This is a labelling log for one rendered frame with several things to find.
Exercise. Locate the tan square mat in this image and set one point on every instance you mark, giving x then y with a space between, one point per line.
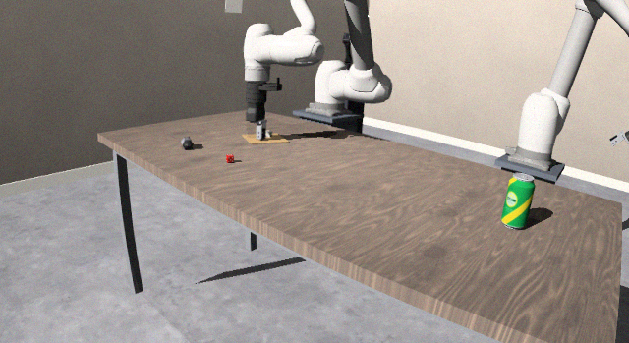
275 138

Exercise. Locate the green drink can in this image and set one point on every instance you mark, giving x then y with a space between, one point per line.
518 201

